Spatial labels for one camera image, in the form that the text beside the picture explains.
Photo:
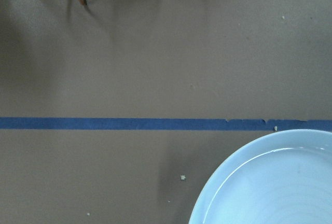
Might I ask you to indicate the light blue plate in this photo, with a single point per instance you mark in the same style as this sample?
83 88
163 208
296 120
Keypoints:
284 177

